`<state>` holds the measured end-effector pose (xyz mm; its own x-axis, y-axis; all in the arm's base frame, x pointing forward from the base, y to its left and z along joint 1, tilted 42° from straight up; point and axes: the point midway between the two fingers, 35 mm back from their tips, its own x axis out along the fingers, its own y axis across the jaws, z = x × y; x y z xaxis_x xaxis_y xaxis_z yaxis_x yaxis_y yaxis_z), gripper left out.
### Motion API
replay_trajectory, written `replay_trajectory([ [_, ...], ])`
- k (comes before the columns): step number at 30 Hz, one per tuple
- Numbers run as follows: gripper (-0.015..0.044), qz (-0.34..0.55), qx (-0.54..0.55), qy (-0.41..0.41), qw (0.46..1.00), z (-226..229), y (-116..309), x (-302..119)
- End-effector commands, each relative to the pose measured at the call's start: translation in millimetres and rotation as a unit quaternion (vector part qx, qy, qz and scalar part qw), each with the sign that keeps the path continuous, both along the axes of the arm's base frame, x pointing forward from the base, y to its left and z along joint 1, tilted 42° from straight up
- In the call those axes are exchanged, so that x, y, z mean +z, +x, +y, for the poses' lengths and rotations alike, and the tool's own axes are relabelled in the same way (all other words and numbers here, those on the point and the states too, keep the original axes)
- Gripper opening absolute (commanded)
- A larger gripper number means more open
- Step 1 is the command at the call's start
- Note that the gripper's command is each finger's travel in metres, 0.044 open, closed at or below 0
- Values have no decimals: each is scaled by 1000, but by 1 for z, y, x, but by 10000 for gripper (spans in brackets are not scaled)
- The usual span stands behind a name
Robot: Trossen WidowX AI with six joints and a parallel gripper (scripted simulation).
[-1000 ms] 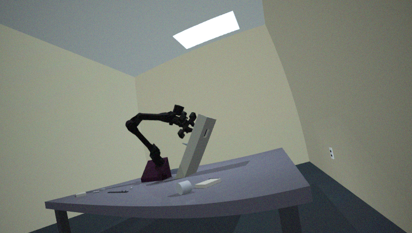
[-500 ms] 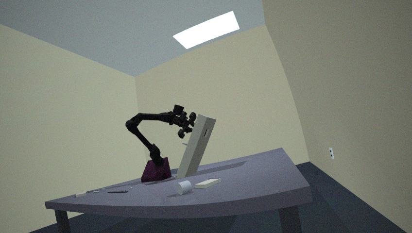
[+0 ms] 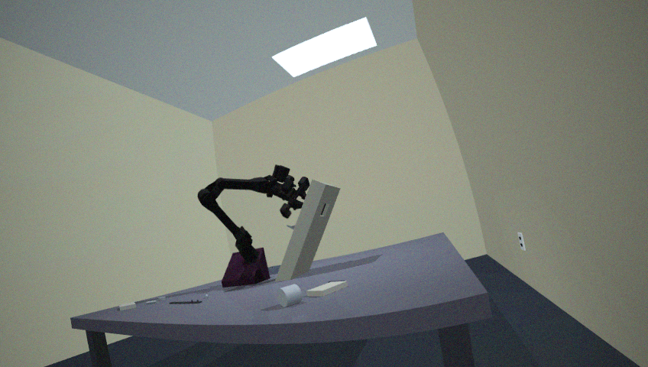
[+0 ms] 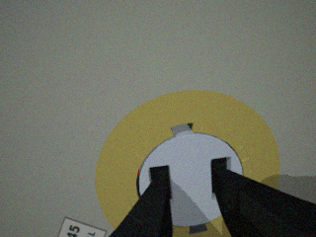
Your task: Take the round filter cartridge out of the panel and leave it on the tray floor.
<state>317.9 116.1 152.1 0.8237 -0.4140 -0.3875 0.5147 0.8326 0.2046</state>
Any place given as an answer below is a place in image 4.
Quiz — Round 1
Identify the white cylinder with two slots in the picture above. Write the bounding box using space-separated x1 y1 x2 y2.
138 123 242 226

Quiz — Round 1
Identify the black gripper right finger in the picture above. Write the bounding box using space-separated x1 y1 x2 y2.
212 167 316 237

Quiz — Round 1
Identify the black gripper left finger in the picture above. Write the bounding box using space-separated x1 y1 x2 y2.
110 175 173 237

